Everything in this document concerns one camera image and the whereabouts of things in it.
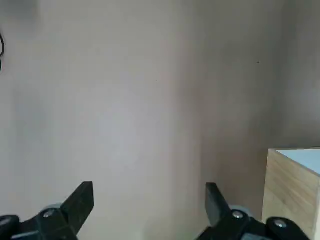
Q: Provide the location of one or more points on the wooden cabinet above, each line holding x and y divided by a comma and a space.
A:
287, 187

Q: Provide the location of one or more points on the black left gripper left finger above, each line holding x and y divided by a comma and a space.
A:
50, 225

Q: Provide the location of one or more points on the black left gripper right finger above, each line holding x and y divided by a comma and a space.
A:
237, 227

